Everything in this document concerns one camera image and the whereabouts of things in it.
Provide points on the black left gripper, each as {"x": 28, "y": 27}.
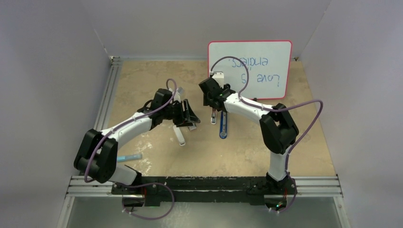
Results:
{"x": 190, "y": 116}

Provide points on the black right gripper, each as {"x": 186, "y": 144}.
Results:
{"x": 206, "y": 100}

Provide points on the pink white eraser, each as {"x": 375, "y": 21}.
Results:
{"x": 213, "y": 116}

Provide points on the blue lighter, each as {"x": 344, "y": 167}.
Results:
{"x": 223, "y": 125}

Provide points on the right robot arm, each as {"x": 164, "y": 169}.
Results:
{"x": 278, "y": 128}

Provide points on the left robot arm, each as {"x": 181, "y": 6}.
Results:
{"x": 97, "y": 154}

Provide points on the pink framed whiteboard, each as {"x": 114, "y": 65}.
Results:
{"x": 258, "y": 68}

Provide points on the light blue marker pen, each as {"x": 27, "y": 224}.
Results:
{"x": 132, "y": 157}

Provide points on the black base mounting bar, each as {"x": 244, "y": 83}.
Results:
{"x": 216, "y": 197}

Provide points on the left aluminium rail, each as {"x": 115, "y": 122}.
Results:
{"x": 107, "y": 100}

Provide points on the aluminium rail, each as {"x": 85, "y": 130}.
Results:
{"x": 328, "y": 186}
{"x": 107, "y": 100}

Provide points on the front aluminium rail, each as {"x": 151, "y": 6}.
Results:
{"x": 328, "y": 186}

